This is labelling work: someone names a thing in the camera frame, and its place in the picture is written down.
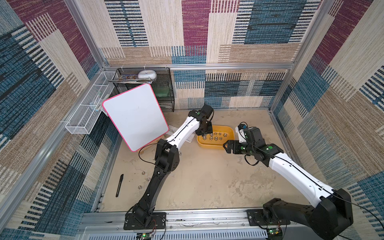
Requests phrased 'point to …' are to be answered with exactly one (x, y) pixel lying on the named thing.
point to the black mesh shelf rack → (128, 79)
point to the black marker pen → (121, 179)
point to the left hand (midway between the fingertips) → (208, 131)
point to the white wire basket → (83, 119)
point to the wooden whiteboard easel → (144, 148)
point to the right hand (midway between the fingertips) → (230, 143)
